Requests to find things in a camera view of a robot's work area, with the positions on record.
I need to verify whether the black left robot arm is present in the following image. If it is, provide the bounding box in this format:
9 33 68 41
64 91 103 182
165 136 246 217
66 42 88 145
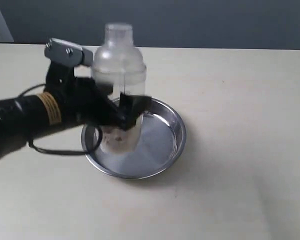
0 62 151 159

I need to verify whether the clear plastic shaker bottle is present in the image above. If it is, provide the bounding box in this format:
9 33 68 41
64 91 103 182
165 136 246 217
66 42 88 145
91 22 147 154

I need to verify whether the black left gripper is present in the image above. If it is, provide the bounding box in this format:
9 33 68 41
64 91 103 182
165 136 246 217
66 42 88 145
36 62 152 131

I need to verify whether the round stainless steel pan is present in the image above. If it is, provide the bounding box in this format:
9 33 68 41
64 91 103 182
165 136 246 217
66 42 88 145
86 98 187 180

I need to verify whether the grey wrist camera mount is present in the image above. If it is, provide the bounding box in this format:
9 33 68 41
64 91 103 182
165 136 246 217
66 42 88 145
44 38 94 68

